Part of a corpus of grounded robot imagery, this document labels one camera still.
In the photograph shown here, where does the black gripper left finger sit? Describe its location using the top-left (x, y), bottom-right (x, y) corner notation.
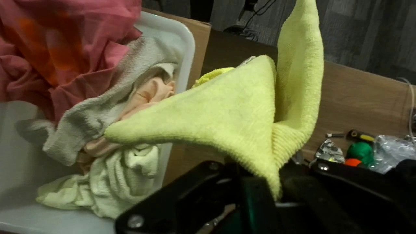
top-left (115, 160), bottom-right (240, 234)

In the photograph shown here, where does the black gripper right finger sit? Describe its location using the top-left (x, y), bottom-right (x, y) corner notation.
top-left (277, 160), bottom-right (416, 234)

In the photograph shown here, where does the pink t-shirt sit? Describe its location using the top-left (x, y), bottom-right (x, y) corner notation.
top-left (0, 0), bottom-right (142, 121)

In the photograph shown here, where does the pale yellow towel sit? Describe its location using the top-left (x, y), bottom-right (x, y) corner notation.
top-left (37, 144), bottom-right (160, 218)

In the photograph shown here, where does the white plastic box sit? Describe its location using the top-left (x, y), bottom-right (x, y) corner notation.
top-left (0, 11), bottom-right (195, 234)

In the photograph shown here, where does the peach cloth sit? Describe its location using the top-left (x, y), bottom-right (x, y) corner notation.
top-left (78, 76), bottom-right (176, 158)

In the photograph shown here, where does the grey white towel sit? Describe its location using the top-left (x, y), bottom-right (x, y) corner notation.
top-left (16, 36), bottom-right (180, 166)

